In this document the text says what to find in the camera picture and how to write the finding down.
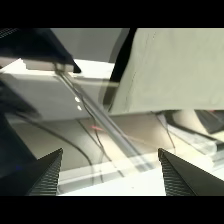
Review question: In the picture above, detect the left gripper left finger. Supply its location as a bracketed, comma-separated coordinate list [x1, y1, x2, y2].
[0, 148, 64, 197]

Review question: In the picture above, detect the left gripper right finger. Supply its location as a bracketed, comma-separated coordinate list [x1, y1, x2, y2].
[157, 148, 224, 197]

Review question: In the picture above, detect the pale beige garment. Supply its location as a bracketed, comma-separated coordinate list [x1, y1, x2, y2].
[105, 27, 224, 116]

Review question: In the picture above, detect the black cable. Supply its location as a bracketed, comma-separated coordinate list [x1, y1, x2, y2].
[18, 114, 95, 184]

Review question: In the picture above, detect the silver frame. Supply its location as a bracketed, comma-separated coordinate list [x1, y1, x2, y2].
[54, 62, 151, 171]

